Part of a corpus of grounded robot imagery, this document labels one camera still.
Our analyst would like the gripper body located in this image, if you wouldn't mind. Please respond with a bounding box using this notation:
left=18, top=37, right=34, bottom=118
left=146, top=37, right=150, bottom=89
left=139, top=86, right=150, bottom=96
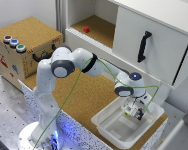
left=121, top=97, right=147, bottom=118

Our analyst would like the purple block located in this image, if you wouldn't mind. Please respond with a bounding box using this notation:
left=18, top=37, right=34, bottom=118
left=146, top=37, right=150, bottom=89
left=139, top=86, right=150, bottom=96
left=135, top=108, right=145, bottom=122

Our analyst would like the white plastic box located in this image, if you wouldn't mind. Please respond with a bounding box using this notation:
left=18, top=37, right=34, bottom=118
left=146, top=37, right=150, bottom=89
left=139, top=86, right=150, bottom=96
left=90, top=97, right=165, bottom=150

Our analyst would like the white sliding door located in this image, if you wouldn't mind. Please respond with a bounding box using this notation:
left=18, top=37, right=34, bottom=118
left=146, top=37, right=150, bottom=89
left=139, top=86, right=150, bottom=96
left=111, top=5, right=188, bottom=86

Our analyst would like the white cabinet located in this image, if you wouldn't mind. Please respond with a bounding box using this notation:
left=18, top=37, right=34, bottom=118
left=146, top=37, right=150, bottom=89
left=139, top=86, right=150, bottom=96
left=65, top=0, right=188, bottom=108

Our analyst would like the green button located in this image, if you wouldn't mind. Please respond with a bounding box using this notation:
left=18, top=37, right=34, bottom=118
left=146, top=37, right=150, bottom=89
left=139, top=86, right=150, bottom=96
left=15, top=43, right=27, bottom=54

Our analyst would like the blue button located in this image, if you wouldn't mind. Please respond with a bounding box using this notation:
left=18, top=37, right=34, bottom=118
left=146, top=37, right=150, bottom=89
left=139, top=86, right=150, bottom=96
left=9, top=38, right=20, bottom=49

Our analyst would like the red button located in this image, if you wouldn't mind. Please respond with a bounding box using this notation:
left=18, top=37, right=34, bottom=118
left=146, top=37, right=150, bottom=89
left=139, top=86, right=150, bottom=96
left=2, top=34, right=13, bottom=45

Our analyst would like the green cable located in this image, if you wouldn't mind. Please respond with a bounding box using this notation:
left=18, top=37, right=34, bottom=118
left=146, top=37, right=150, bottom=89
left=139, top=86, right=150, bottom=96
left=32, top=57, right=161, bottom=150

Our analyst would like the black door handle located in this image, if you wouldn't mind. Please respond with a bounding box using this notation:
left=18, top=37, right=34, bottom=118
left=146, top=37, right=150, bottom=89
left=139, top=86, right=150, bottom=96
left=136, top=30, right=153, bottom=64

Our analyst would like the black drawer handle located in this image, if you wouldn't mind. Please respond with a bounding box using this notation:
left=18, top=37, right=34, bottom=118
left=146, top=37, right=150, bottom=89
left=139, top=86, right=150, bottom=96
left=31, top=49, right=58, bottom=64

